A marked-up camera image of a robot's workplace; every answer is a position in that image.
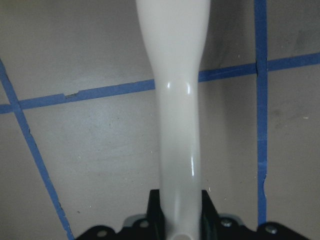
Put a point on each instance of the beige hand brush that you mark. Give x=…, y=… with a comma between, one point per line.
x=174, y=34

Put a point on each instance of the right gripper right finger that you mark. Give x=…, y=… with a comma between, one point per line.
x=209, y=214

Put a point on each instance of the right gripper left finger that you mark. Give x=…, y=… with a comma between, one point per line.
x=154, y=213

